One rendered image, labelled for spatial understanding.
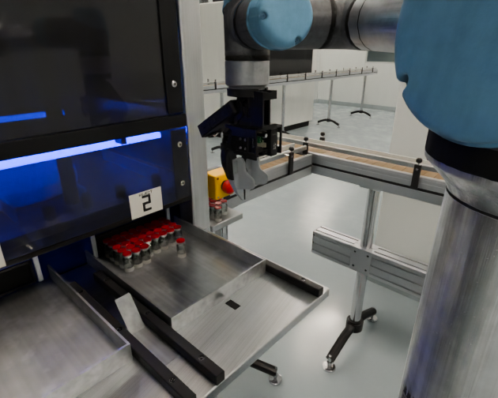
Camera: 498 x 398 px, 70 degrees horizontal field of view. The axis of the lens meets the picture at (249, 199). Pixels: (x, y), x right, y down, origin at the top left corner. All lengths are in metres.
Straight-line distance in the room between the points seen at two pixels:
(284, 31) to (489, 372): 0.41
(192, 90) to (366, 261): 1.09
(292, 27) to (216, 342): 0.51
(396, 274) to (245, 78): 1.20
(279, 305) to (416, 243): 1.54
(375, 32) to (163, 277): 0.63
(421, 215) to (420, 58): 1.96
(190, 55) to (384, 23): 0.52
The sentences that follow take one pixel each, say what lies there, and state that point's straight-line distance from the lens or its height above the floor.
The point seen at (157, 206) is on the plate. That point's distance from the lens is 0.90.
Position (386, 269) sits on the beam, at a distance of 1.63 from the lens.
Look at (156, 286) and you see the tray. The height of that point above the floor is 0.88.
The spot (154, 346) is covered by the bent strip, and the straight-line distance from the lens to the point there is 0.69.
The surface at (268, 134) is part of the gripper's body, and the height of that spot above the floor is 1.22.
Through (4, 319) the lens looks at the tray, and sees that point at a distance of 0.85.
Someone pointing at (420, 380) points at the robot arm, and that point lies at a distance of 0.29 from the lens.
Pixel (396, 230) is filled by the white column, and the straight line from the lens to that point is 2.23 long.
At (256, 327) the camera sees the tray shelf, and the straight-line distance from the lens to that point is 0.70.
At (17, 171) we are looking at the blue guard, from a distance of 0.75.
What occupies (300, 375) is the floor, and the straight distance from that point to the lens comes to 1.81.
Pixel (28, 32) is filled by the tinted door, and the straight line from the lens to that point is 0.75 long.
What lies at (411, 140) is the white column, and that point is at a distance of 2.06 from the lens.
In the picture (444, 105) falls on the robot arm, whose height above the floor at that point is 1.33.
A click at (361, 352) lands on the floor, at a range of 1.96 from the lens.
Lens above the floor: 1.36
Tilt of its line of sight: 23 degrees down
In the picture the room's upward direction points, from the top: straight up
